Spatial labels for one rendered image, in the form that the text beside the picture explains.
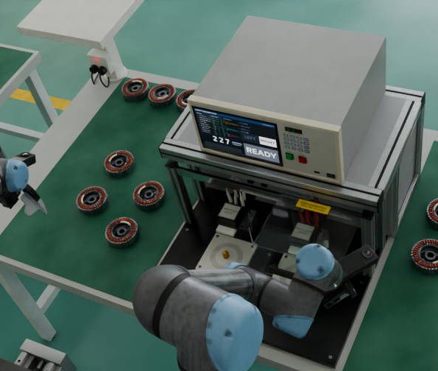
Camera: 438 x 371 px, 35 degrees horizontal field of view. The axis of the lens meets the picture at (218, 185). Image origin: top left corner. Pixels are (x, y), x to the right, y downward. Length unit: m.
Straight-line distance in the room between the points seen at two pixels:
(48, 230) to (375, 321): 1.16
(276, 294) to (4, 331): 2.02
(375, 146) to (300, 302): 0.68
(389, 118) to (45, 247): 1.23
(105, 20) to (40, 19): 0.26
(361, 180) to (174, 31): 2.73
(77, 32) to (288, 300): 1.39
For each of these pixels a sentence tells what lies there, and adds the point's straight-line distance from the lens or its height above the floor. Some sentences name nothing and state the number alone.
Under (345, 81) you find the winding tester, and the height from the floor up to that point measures 1.32.
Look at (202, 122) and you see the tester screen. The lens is 1.97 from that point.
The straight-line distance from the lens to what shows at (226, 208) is 2.16.
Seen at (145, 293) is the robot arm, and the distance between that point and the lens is 1.15.
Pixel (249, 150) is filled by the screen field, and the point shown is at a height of 1.17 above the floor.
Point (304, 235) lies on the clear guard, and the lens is 1.88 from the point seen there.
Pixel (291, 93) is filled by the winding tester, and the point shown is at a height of 1.32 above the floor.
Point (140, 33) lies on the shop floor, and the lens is 4.54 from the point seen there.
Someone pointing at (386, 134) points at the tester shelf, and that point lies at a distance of 2.04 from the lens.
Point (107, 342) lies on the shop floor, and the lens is 3.10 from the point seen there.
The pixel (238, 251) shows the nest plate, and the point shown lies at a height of 0.78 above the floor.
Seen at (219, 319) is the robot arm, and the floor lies 1.65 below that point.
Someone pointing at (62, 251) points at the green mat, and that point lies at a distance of 2.45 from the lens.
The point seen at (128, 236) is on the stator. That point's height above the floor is 0.79.
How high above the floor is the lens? 2.57
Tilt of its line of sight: 48 degrees down
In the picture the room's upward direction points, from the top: 15 degrees counter-clockwise
